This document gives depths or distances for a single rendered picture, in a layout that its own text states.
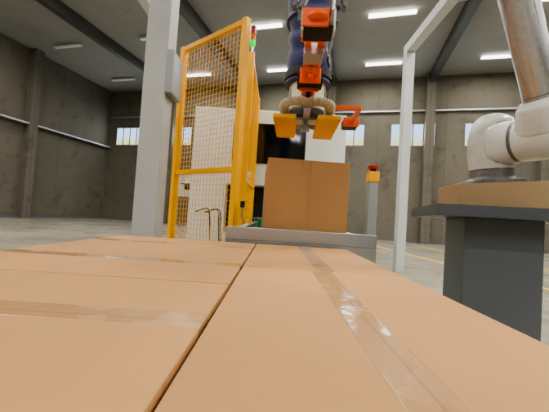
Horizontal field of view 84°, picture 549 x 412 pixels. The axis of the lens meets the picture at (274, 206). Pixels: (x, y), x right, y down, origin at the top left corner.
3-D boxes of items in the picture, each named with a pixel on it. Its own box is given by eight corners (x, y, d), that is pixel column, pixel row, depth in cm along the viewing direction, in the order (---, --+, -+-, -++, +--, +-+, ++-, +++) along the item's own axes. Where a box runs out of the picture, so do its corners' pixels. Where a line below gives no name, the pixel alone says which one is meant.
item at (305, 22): (301, 42, 91) (301, 25, 92) (325, 42, 91) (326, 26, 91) (301, 24, 83) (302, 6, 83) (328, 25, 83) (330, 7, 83)
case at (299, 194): (261, 233, 205) (265, 173, 207) (319, 236, 208) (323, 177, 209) (262, 240, 146) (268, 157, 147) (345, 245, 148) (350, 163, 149)
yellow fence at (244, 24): (158, 286, 265) (176, 47, 271) (167, 284, 273) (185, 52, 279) (227, 311, 211) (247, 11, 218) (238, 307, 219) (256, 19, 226)
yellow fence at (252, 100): (243, 268, 377) (254, 100, 384) (251, 269, 377) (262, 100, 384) (229, 292, 260) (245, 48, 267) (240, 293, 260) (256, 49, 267)
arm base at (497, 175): (499, 185, 134) (499, 173, 134) (531, 181, 112) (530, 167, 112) (453, 187, 138) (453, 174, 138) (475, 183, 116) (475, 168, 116)
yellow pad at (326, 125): (312, 139, 163) (312, 129, 163) (331, 140, 163) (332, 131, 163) (317, 118, 129) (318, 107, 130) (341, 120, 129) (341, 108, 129)
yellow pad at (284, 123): (276, 137, 164) (277, 127, 165) (295, 138, 164) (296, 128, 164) (272, 117, 131) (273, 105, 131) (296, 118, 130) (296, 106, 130)
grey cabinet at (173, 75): (173, 102, 230) (176, 63, 231) (180, 102, 230) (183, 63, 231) (163, 91, 210) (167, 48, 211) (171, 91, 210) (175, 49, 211)
